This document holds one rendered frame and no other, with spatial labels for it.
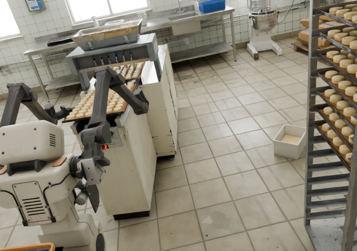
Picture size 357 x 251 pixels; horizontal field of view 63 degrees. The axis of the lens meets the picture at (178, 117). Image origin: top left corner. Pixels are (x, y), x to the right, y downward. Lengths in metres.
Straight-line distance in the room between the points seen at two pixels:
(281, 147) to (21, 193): 2.13
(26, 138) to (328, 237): 1.67
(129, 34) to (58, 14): 3.40
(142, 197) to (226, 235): 0.66
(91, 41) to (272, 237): 1.98
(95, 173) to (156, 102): 1.48
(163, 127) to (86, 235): 1.50
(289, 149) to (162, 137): 1.14
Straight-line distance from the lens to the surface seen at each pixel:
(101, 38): 2.52
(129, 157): 2.04
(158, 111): 2.61
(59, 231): 1.40
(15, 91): 1.65
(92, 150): 1.20
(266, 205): 2.37
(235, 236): 2.18
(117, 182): 2.19
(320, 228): 2.06
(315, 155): 1.71
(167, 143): 2.77
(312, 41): 1.44
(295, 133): 3.00
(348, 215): 1.38
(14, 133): 1.25
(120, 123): 1.88
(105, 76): 1.46
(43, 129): 1.20
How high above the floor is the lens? 1.69
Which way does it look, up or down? 27 degrees down
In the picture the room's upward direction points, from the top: 11 degrees counter-clockwise
